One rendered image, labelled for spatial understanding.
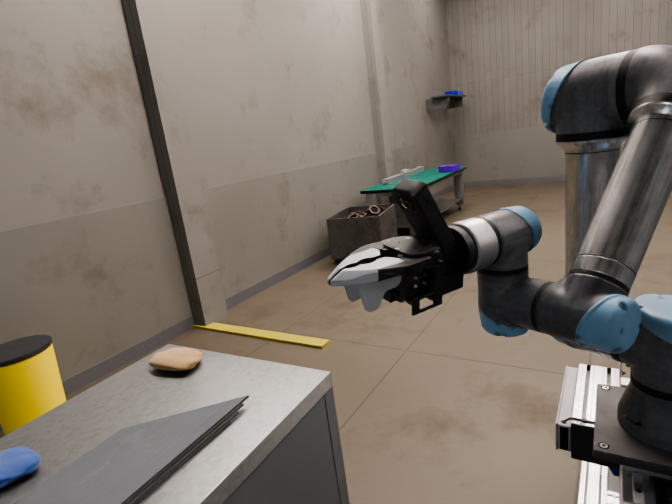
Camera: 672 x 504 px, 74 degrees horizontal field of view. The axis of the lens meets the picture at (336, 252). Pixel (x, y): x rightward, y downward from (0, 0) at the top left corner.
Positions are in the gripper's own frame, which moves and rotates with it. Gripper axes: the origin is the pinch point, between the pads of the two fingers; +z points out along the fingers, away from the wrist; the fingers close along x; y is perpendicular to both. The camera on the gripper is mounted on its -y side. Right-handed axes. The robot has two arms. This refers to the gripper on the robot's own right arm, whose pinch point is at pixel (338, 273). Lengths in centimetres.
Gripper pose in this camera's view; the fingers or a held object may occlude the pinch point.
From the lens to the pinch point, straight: 51.7
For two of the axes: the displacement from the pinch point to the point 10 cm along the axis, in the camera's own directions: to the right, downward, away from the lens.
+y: 0.6, 9.3, 3.6
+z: -8.3, 2.4, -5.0
